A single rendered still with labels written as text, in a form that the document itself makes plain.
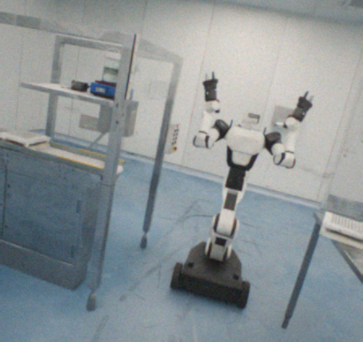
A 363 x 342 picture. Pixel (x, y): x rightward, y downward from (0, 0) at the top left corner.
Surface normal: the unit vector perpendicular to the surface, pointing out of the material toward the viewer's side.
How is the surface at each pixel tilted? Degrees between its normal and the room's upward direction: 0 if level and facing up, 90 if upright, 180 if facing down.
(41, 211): 90
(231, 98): 90
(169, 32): 90
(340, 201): 90
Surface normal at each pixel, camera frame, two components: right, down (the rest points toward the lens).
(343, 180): -0.27, 0.18
